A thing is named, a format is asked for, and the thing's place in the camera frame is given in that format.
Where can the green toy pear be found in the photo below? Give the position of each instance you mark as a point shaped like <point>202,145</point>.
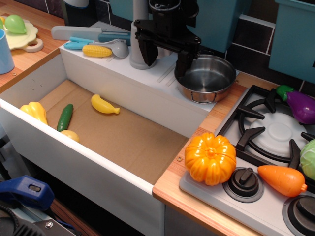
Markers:
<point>15,24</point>

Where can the orange toy carrot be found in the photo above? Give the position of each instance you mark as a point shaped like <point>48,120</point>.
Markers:
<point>287,181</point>

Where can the teal cabinet box centre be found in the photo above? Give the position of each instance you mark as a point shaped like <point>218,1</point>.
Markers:
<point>217,20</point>

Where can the green toy cucumber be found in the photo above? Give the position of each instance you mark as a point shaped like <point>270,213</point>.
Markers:
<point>65,118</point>

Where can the stainless steel pot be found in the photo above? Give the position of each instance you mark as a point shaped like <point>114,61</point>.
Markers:
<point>208,80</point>

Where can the grey toy cleaver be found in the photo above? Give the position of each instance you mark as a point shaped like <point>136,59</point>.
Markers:
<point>96,34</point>

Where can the dark canister with white top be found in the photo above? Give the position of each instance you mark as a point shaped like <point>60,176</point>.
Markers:
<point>81,13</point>

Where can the teal cabinet box right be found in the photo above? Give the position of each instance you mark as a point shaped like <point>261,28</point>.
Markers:
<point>293,46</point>

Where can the purple toy eggplant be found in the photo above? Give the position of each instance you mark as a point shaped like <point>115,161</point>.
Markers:
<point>302,106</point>

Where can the black stove knob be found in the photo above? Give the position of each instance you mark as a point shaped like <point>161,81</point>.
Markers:
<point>244,186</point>
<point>299,215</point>

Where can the black burner grate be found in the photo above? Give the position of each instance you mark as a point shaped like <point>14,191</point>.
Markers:
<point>264,132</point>

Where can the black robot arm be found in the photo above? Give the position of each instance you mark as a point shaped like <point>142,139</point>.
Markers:
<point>185,10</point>

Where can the grey toy spoon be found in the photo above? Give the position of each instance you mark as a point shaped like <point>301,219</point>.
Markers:
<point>117,46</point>

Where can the yellow toy lemon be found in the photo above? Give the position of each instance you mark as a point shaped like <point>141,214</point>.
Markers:
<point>71,134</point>

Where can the yellow toy squash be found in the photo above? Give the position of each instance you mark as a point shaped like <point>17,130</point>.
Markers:
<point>36,110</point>

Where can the grey toy stove top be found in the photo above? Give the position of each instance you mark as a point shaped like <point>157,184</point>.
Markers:
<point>272,188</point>

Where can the orange toy pumpkin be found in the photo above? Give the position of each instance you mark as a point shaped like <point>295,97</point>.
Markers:
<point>210,159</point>

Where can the pale yellow cutting board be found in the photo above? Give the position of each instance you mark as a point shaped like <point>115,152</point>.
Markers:
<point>27,42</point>

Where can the blue toy knife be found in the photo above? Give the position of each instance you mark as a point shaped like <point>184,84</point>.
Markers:
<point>76,43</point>

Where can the black stove knob right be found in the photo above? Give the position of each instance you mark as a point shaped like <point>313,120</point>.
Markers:
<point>299,215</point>

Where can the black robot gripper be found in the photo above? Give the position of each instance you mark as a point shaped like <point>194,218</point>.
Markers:
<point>172,35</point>

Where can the light blue cup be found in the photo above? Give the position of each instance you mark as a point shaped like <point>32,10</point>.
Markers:
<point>6,59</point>

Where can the yellow toy corn cob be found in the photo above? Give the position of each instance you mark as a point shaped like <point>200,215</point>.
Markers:
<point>96,51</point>

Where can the blue clamp handle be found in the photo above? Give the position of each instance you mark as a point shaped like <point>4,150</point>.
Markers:
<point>27,191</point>

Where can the yellow toy banana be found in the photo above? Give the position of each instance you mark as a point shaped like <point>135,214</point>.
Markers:
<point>103,106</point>

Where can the black stove knob left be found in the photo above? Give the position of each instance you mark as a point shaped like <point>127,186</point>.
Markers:
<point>244,186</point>

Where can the white toy sink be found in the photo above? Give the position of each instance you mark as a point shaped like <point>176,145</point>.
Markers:
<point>120,156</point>

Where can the teal cabinet box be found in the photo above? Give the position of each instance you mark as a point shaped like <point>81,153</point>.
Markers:
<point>217,20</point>
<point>293,46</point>

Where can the green toy cabbage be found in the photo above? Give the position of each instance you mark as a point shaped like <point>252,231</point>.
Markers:
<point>307,159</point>

